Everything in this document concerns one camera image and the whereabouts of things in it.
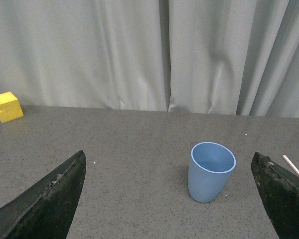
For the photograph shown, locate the light wooden chopstick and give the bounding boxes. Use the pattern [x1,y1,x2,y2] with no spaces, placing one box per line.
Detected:
[282,155,299,177]

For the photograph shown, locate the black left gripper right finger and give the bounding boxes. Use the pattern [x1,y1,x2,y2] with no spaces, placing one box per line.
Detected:
[251,152,299,239]

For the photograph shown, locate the blue plastic cup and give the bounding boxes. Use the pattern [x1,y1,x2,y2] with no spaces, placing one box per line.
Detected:
[187,142,236,203]

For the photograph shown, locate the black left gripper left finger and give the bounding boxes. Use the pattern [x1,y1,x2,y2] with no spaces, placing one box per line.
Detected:
[0,150,86,239]

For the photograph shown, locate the yellow foam cube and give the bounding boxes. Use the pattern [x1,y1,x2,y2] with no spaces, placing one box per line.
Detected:
[0,92,24,123]

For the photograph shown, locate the grey curtain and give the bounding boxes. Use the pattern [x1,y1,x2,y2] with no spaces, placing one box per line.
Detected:
[0,0,299,118]

